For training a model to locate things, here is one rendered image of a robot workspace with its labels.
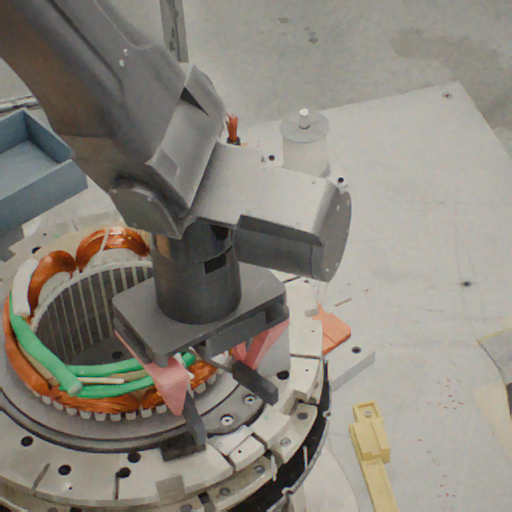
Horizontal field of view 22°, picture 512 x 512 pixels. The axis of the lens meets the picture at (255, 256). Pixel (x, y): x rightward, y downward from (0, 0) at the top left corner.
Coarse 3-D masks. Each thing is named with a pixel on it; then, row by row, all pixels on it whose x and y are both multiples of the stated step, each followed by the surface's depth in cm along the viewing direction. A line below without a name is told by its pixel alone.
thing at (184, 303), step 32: (160, 256) 83; (224, 256) 83; (160, 288) 85; (192, 288) 84; (224, 288) 85; (256, 288) 88; (128, 320) 86; (160, 320) 86; (192, 320) 86; (224, 320) 86; (160, 352) 84
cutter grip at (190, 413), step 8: (184, 400) 92; (192, 400) 92; (184, 408) 92; (192, 408) 91; (184, 416) 92; (192, 416) 91; (192, 424) 90; (200, 424) 90; (192, 432) 91; (200, 432) 90; (200, 440) 91
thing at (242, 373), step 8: (240, 360) 94; (232, 368) 94; (240, 368) 94; (248, 368) 94; (232, 376) 95; (240, 376) 94; (248, 376) 93; (256, 376) 93; (248, 384) 94; (256, 384) 93; (264, 384) 93; (272, 384) 93; (256, 392) 94; (264, 392) 93; (272, 392) 92; (264, 400) 93; (272, 400) 93
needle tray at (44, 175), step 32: (0, 128) 135; (32, 128) 136; (0, 160) 136; (32, 160) 136; (64, 160) 133; (0, 192) 132; (32, 192) 128; (64, 192) 131; (0, 224) 127; (0, 256) 131
